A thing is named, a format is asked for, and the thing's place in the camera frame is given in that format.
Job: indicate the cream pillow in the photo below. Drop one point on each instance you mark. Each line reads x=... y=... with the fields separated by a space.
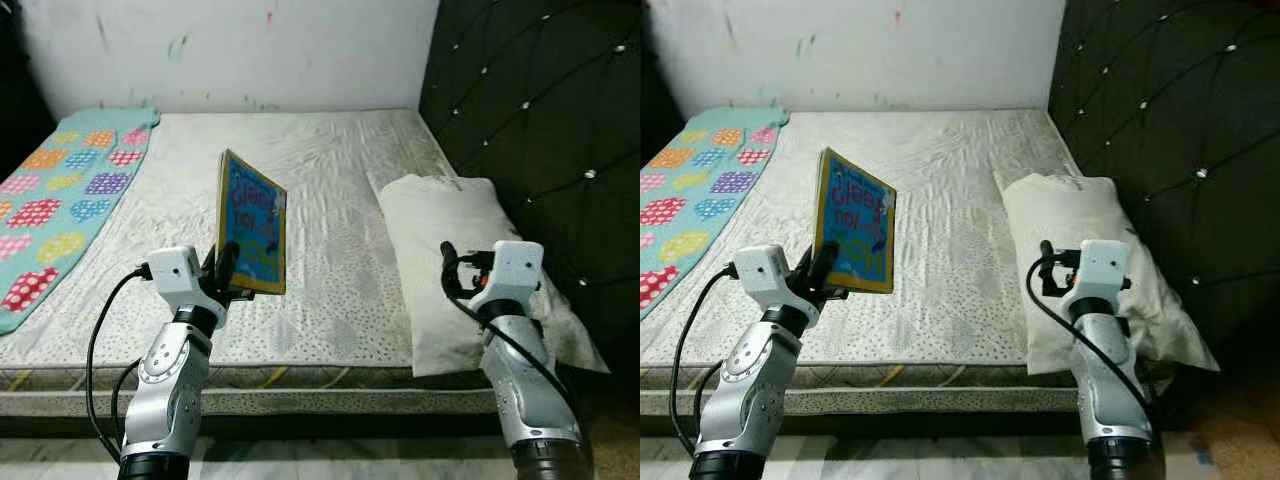
x=1065 y=230
x=450 y=260

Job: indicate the blue yellow children's book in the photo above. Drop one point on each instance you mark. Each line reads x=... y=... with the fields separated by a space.
x=255 y=225
x=858 y=225

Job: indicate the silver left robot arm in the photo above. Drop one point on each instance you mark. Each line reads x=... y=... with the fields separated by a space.
x=165 y=400
x=745 y=400

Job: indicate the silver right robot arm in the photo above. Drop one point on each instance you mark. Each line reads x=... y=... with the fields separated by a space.
x=1110 y=390
x=530 y=390

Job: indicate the white quilted mattress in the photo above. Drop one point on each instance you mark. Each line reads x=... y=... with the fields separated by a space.
x=950 y=220
x=330 y=220

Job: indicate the teal blanket with coloured hearts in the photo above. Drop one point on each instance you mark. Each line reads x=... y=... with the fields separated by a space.
x=700 y=200
x=60 y=210

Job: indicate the black tufted headboard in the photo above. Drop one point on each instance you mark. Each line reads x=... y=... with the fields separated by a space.
x=540 y=130
x=1170 y=130

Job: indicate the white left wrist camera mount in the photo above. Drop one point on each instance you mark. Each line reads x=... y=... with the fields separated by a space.
x=763 y=275
x=175 y=275

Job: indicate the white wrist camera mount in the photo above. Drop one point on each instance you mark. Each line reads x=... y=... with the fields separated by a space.
x=763 y=275
x=175 y=275
x=518 y=268
x=1103 y=268

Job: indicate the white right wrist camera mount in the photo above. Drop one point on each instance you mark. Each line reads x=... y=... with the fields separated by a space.
x=518 y=268
x=1103 y=268

